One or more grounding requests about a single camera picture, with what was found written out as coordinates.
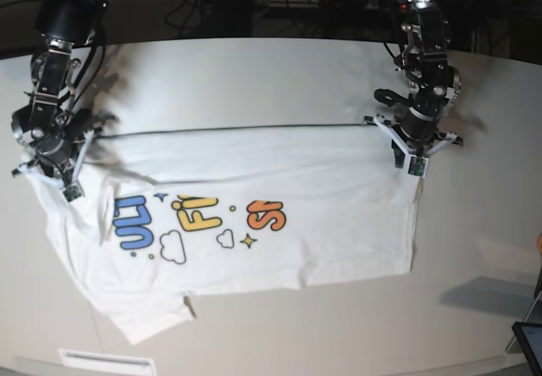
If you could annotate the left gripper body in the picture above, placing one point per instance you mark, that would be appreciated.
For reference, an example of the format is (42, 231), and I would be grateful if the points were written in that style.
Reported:
(415, 118)

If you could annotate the white paper label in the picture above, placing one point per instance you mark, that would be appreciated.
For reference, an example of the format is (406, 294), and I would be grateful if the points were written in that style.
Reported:
(105, 363)

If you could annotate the white printed T-shirt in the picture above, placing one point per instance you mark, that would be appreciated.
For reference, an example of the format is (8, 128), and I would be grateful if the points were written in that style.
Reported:
(166, 216)

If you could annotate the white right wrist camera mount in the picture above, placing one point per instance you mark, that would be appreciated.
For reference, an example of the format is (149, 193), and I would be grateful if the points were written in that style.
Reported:
(57, 162)

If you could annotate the black power strip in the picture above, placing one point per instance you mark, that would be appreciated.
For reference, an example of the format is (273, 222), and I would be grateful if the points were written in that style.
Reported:
(374, 5)

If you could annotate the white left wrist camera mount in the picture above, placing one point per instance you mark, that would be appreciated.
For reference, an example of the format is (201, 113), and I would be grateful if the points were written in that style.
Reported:
(413, 155)

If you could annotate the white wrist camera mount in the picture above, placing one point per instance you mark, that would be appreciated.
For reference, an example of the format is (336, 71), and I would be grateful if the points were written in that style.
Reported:
(57, 162)
(413, 155)

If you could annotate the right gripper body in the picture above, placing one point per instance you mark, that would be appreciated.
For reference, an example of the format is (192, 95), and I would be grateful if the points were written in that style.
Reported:
(39, 123)

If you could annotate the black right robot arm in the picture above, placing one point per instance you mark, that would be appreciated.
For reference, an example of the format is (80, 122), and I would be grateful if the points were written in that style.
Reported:
(55, 74)

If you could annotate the dark tablet screen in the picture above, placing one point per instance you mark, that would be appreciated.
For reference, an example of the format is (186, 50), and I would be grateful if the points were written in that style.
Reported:
(529, 338)

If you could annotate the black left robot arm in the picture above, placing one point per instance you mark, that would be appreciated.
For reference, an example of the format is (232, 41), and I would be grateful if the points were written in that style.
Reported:
(434, 84)

